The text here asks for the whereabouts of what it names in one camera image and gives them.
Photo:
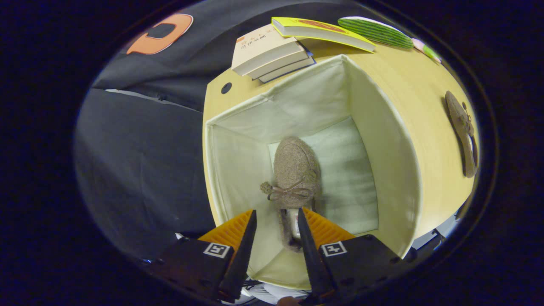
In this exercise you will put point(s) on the white paged book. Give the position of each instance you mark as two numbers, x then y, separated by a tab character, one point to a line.
282	63

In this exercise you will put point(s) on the person's light grey clothing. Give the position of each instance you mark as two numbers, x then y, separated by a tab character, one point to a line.
276	293

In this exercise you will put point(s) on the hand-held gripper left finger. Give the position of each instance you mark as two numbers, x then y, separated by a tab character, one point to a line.
238	259

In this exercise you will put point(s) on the brown felt shoe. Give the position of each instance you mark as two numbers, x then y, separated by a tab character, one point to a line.
461	123
295	170

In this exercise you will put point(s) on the yellow book red label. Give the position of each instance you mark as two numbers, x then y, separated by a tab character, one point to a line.
318	29

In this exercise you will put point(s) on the watermelon slice plush toy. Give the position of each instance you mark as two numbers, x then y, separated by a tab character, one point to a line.
374	30

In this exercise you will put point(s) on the beige cover book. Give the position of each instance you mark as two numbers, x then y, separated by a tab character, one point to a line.
259	44

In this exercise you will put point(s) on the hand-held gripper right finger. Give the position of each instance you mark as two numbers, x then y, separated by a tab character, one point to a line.
312	259

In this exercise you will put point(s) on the blue cover book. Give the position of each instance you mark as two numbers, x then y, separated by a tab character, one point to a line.
293	70

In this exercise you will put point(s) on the pink and green plush toy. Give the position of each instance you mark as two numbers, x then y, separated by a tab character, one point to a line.
427	50

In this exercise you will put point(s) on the cream fabric storage box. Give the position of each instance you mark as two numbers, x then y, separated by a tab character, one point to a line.
323	93

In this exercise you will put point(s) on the black round desk grommet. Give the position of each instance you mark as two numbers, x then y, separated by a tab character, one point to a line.
226	88

